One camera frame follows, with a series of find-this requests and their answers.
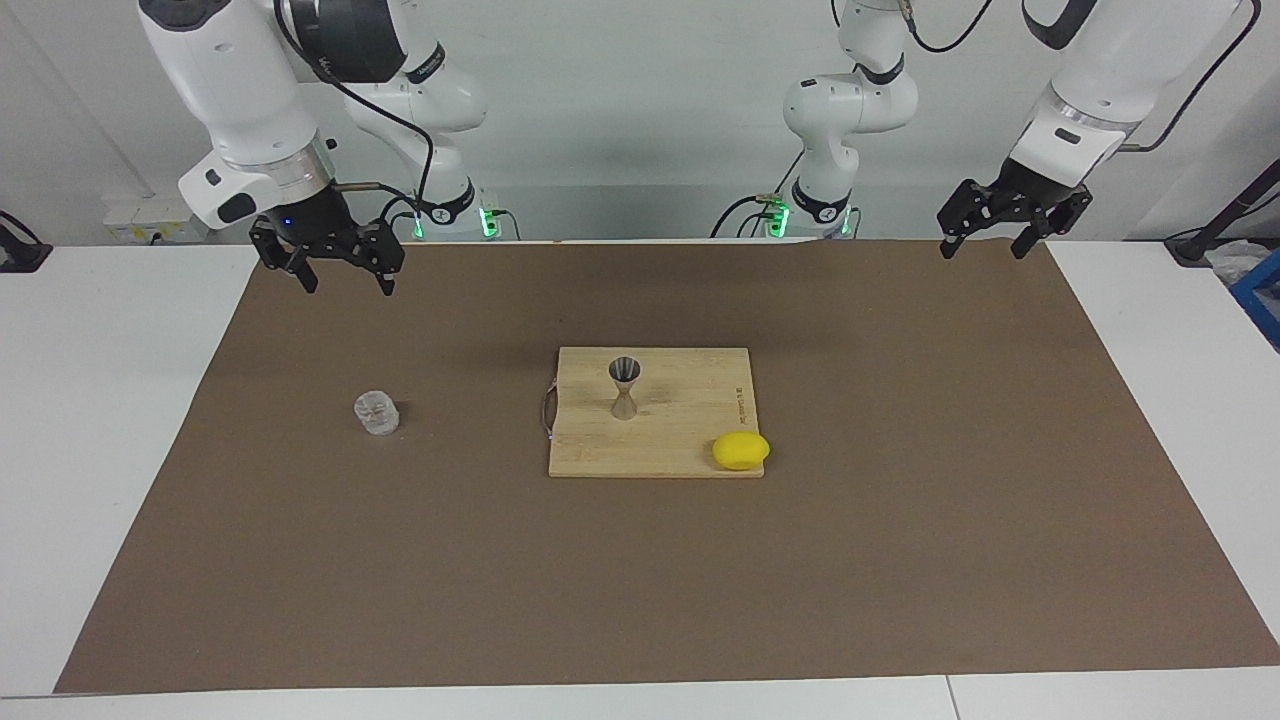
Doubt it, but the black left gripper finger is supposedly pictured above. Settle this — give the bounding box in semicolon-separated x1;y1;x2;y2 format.
1010;190;1093;261
937;180;1001;261

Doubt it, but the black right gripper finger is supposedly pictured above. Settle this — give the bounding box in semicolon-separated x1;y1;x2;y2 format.
250;222;319;294
352;222;405;297

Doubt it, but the steel double jigger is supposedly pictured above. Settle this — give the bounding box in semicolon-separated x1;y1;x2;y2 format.
608;356;643;422

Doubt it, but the black stand pole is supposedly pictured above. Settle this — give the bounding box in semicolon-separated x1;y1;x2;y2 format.
1165;160;1280;266

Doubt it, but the blue box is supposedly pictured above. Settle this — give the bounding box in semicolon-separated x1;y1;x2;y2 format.
1230;250;1280;351

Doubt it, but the black clamp base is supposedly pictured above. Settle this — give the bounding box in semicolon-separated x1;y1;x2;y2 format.
0;210;53;273

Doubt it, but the yellow lemon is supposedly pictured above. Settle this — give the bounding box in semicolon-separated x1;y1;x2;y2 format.
712;432;772;471

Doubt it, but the bamboo cutting board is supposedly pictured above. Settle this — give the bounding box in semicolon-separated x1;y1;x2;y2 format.
540;347;766;479

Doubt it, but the brown table mat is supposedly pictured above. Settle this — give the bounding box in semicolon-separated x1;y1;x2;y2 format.
55;238;1280;694

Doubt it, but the black right base cable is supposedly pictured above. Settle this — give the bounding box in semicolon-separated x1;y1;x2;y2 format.
378;192;419;241

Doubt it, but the black base cable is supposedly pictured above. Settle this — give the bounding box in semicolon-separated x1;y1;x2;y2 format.
710;150;806;239
378;192;419;241

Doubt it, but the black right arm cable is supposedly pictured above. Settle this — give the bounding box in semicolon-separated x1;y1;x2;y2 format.
275;0;436;236

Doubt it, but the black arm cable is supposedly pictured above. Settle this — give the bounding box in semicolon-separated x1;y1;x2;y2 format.
905;0;1263;153
275;0;436;236

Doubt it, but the white wall socket box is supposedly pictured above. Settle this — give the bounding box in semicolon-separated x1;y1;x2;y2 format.
103;197;206;244

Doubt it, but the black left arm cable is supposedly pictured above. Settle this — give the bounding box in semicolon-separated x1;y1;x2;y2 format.
905;0;1263;153

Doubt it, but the black left base cable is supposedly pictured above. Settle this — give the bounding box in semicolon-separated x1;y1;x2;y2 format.
710;150;806;239

